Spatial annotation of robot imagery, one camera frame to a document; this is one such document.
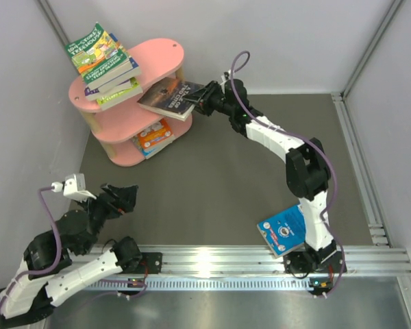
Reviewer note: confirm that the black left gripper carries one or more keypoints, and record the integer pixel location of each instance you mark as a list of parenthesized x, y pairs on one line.
[(125, 202)]

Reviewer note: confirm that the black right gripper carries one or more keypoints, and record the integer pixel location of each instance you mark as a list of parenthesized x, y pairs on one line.
[(205, 94)]

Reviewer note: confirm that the dark Tale of Two Cities book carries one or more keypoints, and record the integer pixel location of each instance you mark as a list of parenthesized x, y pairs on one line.
[(166, 98)]

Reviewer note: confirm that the light blue maze activity book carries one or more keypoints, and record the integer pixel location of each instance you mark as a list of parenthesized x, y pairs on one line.
[(150, 152)]

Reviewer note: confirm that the orange paperback book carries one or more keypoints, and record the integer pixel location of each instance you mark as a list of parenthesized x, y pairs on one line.
[(155, 134)]

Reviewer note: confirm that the blue 91-Storey Treehouse book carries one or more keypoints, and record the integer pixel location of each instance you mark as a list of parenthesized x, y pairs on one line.
[(133, 71)]

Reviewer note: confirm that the lime 65-Storey Treehouse book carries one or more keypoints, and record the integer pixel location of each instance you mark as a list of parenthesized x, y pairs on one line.
[(114, 99)]

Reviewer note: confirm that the purple 52-Storey Treehouse book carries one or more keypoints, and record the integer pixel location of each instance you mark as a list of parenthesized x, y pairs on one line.
[(94, 94)]

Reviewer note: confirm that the green 104-Storey Treehouse book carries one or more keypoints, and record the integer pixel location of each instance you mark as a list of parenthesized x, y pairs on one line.
[(97, 57)]

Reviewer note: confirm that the blue cartoon paperback book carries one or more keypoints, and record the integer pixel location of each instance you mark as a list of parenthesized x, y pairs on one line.
[(284, 232)]

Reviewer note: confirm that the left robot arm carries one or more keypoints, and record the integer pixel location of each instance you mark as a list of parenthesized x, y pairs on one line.
[(41, 284)]

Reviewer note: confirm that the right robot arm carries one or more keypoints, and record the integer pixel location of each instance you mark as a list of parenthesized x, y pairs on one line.
[(307, 171)]

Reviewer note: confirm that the pink three-tier shelf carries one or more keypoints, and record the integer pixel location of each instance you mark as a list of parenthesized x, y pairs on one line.
[(114, 128)]

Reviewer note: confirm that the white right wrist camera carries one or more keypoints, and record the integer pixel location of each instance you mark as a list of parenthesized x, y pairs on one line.
[(225, 76)]

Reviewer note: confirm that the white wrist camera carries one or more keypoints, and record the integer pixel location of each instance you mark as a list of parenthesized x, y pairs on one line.
[(225, 76), (73, 187)]

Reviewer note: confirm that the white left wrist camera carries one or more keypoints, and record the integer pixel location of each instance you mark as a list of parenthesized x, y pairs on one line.
[(73, 187)]

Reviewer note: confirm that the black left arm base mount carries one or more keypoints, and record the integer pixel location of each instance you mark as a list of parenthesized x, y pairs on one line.
[(151, 263)]

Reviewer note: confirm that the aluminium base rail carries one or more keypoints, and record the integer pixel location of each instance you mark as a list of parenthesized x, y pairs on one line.
[(252, 268)]

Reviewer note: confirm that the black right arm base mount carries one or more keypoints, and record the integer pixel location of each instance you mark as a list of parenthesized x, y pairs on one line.
[(299, 265)]

